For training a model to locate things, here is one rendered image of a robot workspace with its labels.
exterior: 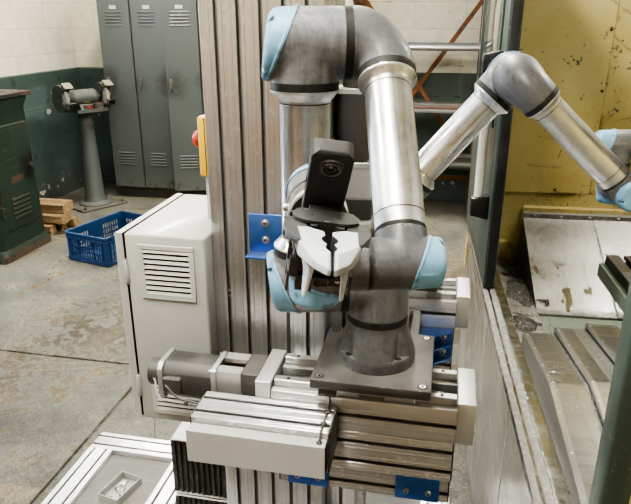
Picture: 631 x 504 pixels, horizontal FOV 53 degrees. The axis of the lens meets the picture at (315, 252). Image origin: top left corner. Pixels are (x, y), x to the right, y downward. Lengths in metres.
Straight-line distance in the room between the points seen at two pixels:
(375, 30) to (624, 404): 0.64
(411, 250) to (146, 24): 5.47
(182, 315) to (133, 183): 5.11
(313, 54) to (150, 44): 5.20
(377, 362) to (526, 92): 0.76
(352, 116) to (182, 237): 0.44
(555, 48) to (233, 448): 2.10
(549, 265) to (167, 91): 4.21
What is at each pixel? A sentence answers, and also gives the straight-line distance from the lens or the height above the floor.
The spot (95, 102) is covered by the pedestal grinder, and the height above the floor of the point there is 0.95.
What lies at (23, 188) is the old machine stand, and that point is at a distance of 5.20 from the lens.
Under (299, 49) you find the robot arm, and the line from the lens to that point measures 1.04.
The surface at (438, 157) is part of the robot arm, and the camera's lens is 1.74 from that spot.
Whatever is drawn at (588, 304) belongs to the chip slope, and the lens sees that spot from 2.61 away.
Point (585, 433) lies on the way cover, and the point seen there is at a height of 0.72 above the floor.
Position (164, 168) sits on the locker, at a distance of 6.33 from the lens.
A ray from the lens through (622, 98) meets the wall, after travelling 2.89.
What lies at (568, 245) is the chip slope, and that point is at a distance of 2.82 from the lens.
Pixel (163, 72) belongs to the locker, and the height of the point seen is 1.20.
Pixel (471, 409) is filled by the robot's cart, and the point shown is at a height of 0.98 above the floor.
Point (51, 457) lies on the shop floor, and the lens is 2.90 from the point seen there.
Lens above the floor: 1.66
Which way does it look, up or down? 20 degrees down
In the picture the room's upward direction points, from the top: straight up
